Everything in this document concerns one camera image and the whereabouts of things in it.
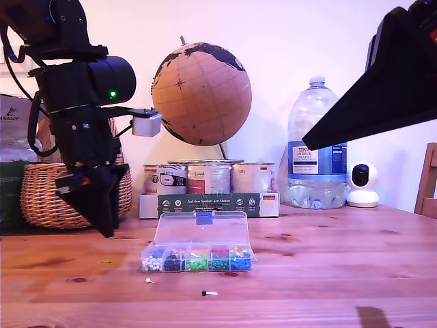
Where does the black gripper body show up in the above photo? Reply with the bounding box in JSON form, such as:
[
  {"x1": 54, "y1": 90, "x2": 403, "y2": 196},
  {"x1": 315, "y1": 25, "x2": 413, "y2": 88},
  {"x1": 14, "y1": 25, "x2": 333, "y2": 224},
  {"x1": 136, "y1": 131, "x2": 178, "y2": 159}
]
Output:
[{"x1": 47, "y1": 107, "x2": 122, "y2": 189}]

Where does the tin can black label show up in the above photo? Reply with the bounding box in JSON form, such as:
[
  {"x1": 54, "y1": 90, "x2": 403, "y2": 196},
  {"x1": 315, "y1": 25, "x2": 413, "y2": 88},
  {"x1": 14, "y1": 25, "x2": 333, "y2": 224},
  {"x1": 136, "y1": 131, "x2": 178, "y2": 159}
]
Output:
[{"x1": 143, "y1": 163, "x2": 188, "y2": 195}]

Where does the large clear water bottle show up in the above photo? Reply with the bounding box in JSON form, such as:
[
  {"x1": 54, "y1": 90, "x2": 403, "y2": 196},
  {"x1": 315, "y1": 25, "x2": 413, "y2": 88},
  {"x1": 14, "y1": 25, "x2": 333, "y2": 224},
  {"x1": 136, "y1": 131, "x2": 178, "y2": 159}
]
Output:
[{"x1": 286, "y1": 77, "x2": 349, "y2": 210}]

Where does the white green pet food bag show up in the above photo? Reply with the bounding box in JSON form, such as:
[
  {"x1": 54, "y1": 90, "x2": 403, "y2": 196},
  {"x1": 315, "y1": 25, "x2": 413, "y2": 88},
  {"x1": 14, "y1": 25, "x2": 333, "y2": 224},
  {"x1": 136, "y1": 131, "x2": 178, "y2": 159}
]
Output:
[{"x1": 0, "y1": 94, "x2": 45, "y2": 236}]

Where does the wooden chair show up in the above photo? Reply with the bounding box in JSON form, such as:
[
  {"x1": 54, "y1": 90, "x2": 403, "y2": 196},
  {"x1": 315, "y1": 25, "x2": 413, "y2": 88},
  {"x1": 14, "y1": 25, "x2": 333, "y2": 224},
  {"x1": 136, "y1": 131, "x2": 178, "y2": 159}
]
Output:
[{"x1": 414, "y1": 142, "x2": 437, "y2": 219}]

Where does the white pin heap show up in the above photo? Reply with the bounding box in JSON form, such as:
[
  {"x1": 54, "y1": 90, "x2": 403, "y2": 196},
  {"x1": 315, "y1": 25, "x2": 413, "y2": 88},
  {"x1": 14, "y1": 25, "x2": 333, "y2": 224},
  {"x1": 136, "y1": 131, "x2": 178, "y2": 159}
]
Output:
[{"x1": 142, "y1": 256, "x2": 165, "y2": 273}]

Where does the tin can red label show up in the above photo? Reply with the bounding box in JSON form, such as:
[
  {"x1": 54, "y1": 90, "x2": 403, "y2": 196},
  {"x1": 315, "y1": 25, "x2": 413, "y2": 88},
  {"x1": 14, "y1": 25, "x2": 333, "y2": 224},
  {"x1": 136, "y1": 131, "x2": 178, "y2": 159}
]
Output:
[{"x1": 186, "y1": 163, "x2": 233, "y2": 195}]

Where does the green cardboard can tray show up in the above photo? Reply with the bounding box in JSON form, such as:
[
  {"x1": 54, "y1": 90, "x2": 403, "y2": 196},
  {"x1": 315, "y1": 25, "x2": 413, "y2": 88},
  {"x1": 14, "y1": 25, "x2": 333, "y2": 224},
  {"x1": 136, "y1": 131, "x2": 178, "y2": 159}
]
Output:
[{"x1": 138, "y1": 191, "x2": 280, "y2": 219}]

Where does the clear plastic pin box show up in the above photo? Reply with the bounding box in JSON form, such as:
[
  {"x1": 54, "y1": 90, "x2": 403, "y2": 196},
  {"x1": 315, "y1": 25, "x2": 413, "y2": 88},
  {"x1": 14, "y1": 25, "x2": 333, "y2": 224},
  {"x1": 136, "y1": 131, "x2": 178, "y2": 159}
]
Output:
[{"x1": 141, "y1": 210, "x2": 257, "y2": 273}]

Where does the black pin heap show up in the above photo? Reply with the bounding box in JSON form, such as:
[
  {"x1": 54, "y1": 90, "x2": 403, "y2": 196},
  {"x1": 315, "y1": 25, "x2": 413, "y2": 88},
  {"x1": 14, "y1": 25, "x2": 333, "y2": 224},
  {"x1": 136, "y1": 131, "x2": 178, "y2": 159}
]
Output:
[{"x1": 163, "y1": 256, "x2": 186, "y2": 273}]

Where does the green pin heap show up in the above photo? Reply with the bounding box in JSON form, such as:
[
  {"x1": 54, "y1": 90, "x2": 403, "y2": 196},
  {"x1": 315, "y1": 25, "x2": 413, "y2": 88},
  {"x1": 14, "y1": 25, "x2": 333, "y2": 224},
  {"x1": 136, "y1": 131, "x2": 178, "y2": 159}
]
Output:
[{"x1": 185, "y1": 256, "x2": 209, "y2": 273}]

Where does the cork globe on stand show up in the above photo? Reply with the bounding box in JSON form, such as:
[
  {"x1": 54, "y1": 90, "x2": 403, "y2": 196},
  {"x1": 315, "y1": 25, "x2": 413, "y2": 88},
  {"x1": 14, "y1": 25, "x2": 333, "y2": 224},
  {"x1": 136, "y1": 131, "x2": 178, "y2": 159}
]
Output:
[{"x1": 151, "y1": 36, "x2": 253, "y2": 165}]

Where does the teal pin heap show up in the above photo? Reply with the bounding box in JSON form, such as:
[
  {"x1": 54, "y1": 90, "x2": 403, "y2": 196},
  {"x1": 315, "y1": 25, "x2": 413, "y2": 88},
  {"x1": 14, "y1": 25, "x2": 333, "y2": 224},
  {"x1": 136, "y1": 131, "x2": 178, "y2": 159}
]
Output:
[{"x1": 210, "y1": 258, "x2": 231, "y2": 272}]

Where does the tin can white label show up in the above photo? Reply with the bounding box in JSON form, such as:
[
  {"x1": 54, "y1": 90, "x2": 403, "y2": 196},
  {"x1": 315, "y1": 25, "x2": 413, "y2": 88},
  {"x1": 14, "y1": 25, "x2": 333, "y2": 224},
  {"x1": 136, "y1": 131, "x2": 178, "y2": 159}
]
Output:
[{"x1": 231, "y1": 162, "x2": 276, "y2": 194}]

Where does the light blue pin heap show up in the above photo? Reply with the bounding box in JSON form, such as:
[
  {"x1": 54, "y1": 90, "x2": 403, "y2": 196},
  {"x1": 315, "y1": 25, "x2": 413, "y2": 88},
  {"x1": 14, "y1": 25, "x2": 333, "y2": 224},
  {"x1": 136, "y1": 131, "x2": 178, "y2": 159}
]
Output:
[{"x1": 229, "y1": 256, "x2": 253, "y2": 272}]

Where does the thin black camera cable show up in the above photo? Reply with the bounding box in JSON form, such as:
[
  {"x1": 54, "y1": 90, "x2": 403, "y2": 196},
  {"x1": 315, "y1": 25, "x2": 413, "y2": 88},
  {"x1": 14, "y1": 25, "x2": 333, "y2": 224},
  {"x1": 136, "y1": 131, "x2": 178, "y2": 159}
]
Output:
[{"x1": 115, "y1": 119, "x2": 135, "y2": 141}]

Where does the small white round camera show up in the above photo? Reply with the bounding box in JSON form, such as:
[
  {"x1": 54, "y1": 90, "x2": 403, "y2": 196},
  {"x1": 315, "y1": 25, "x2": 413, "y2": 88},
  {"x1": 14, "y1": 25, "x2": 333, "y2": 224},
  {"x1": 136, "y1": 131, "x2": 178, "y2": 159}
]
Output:
[{"x1": 346, "y1": 162, "x2": 380, "y2": 208}]

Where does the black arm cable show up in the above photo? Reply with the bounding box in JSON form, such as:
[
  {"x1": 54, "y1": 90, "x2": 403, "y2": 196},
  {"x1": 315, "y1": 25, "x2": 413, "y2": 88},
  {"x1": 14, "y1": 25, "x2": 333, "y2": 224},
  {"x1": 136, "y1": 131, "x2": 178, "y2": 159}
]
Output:
[{"x1": 0, "y1": 32, "x2": 61, "y2": 159}]

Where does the wicker basket with handle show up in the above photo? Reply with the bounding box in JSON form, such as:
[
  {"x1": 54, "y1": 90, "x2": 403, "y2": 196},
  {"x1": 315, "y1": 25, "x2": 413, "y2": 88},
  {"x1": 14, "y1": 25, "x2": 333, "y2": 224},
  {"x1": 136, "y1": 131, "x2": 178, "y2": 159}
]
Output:
[{"x1": 20, "y1": 115, "x2": 134, "y2": 230}]

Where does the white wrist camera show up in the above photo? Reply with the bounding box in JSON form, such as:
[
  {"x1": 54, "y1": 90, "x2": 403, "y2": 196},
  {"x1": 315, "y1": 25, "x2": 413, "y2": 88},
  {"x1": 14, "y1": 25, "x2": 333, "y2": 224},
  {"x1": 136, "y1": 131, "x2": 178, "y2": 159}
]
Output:
[{"x1": 98, "y1": 106, "x2": 163, "y2": 137}]

